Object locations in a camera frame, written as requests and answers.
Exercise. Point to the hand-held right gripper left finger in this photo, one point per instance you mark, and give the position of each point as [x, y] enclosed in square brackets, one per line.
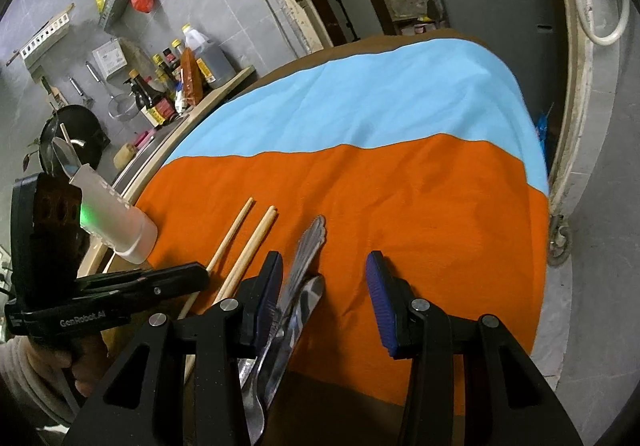
[272, 296]

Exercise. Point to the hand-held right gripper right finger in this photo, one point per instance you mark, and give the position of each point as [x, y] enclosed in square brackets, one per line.
[380, 306]

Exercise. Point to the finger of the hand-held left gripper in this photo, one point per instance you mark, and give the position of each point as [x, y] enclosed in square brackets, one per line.
[150, 281]

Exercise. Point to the silver table knife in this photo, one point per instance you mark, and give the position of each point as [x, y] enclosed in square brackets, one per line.
[302, 306]

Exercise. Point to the wooden chopstick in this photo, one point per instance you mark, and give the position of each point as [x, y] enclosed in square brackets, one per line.
[232, 231]
[251, 246]

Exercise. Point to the white plastic utensil basket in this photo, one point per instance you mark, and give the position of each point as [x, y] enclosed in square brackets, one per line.
[120, 226]

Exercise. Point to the person's left forearm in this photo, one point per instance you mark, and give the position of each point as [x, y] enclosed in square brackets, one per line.
[30, 376]

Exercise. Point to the person's left hand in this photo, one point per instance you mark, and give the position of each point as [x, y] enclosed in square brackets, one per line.
[92, 371]

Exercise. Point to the bare plant branches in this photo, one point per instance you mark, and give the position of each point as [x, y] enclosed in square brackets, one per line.
[34, 150]

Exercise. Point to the yellow sponge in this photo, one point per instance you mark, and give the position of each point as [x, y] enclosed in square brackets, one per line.
[125, 155]

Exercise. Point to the black wok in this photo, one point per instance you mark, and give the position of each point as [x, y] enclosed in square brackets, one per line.
[82, 130]

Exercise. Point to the striped colourful table cloth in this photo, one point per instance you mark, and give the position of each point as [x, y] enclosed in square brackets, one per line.
[375, 175]

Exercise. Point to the pink scrubber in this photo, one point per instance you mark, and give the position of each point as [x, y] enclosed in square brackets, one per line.
[144, 137]

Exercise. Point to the blue white packet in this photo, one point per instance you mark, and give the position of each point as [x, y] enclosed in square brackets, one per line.
[180, 100]

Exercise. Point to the orange chili powder bag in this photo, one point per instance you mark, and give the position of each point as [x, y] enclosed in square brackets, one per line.
[191, 80]

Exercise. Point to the amber bottle yellow cap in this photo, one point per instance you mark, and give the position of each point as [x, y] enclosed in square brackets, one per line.
[161, 70]

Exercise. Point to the dark bottle red label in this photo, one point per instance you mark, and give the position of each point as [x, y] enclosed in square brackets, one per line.
[172, 63]

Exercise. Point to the large dark liquid jug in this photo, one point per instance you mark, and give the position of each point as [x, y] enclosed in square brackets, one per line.
[210, 60]

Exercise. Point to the clear bottle yellow cap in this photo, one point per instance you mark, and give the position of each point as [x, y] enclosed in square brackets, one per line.
[177, 50]

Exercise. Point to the grey cabinet with pot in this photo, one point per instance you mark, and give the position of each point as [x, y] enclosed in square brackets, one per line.
[490, 0]

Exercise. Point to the white perforated wall box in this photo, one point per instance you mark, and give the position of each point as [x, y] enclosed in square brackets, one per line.
[111, 58]

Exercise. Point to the white wall basket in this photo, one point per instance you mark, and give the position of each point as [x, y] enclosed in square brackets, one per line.
[45, 38]

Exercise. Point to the grey wall rack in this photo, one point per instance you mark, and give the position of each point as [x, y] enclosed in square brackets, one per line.
[114, 8]

